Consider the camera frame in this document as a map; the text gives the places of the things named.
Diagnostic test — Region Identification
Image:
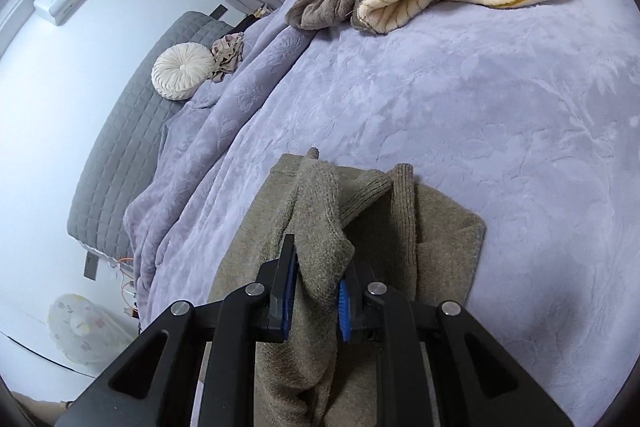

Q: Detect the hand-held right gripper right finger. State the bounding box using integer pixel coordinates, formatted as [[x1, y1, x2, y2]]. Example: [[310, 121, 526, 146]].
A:
[[337, 257, 576, 427]]

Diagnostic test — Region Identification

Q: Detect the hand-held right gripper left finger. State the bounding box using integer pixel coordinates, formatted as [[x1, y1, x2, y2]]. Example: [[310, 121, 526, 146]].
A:
[[52, 234, 299, 427]]

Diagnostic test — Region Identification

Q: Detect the olive knit sweater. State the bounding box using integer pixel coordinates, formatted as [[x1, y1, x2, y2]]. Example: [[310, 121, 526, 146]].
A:
[[207, 147, 487, 427]]

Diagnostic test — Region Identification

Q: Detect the white covered fan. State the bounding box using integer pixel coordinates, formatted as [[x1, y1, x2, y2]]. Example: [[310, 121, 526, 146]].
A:
[[47, 293, 139, 366]]

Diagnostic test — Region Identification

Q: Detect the grey quilted headboard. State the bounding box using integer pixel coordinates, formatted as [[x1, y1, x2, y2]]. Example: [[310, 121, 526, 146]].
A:
[[66, 11, 236, 258]]

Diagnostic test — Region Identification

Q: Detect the beige ruffled cloth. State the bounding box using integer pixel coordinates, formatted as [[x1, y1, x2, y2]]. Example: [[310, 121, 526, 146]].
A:
[[210, 32, 246, 84]]

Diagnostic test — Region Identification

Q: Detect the round white pleated pillow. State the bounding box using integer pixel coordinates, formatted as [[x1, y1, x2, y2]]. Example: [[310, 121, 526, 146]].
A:
[[151, 43, 215, 101]]

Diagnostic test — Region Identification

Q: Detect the lavender embossed blanket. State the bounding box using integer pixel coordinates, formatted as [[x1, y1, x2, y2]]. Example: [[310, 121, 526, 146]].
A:
[[122, 0, 640, 427]]

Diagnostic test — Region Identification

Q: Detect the orange cable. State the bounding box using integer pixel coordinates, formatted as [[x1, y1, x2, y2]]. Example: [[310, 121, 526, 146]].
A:
[[111, 257, 142, 319]]

